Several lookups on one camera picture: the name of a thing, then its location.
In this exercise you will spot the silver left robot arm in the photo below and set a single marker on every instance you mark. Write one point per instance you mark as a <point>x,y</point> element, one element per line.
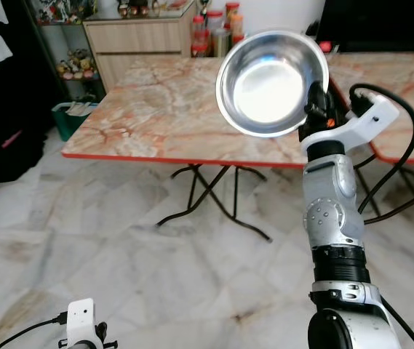
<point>81,346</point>

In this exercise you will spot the small red object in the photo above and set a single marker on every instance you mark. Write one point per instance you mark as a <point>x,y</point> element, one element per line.
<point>325,46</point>

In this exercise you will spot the marble pattern folding table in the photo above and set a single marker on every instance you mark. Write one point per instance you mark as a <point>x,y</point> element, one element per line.
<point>156,109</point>
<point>396,73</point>

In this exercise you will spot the red lid jar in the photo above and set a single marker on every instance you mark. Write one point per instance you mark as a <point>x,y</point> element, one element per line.
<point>215,33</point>
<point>233,22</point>
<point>199,40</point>

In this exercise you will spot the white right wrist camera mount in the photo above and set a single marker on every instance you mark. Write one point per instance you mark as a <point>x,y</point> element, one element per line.
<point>370,116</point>

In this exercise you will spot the black cupboard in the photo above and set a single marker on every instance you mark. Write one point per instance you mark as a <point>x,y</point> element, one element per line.
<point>17,116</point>

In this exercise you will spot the glass shelf with figurines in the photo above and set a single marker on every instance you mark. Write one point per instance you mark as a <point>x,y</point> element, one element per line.
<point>76,65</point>

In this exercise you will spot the shiny steel bowl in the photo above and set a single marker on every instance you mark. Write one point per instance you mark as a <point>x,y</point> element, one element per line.
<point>265,87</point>

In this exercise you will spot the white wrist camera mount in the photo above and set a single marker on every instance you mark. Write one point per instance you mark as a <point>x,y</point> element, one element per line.
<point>370,116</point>
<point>81,316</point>

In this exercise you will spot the black television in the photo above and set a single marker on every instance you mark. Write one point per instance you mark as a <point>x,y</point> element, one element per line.
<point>381,25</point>

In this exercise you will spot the green basket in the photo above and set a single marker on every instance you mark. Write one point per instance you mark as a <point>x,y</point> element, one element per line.
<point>68,120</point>

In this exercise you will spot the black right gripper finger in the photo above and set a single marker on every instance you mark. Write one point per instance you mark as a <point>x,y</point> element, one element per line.
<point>324,90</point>
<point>314,110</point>

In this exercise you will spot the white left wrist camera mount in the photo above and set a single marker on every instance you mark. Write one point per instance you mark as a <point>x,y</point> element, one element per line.
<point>81,316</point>

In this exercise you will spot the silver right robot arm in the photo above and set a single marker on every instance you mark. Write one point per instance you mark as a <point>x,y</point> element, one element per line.
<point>327,211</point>

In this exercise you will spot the light wooden drawer cabinet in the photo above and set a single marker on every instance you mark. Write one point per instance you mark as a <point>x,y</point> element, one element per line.
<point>134,40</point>

